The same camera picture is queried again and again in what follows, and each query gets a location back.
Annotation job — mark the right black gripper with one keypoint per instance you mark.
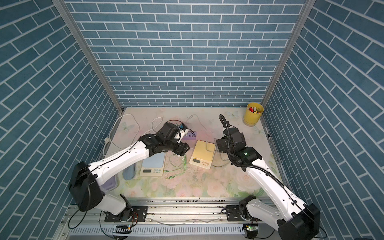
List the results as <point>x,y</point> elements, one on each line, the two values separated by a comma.
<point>221,143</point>

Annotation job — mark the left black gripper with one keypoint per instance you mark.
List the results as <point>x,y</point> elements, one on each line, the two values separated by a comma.
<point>182,148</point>

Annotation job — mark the purple power strip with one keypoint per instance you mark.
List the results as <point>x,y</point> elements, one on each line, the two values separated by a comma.
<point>190,136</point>

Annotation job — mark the yellow electronic scale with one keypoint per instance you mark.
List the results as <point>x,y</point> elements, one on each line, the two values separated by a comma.
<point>203,154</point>

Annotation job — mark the blue electronic scale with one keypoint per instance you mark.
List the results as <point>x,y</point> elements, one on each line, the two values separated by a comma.
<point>153,166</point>

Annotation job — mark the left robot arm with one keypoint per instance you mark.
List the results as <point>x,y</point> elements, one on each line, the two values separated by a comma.
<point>86,181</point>

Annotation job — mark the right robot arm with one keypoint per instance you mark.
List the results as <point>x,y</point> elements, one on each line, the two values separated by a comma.
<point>291,216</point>

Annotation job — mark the yellow pen cup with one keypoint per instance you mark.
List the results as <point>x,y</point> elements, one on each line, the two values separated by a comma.
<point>253,114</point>

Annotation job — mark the grey blue case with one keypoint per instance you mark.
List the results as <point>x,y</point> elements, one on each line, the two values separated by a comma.
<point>129,173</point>

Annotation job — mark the purple case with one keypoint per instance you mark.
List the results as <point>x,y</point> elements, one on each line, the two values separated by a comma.
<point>110,184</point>

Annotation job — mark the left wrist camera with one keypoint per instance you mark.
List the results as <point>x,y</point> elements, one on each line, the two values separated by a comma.
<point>182,131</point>

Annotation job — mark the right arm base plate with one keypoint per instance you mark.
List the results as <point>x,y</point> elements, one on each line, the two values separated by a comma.
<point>237,213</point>

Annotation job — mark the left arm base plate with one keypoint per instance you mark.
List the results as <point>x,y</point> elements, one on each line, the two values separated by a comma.
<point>136,215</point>

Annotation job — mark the aluminium rail frame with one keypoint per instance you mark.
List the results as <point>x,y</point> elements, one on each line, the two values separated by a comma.
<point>169,219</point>

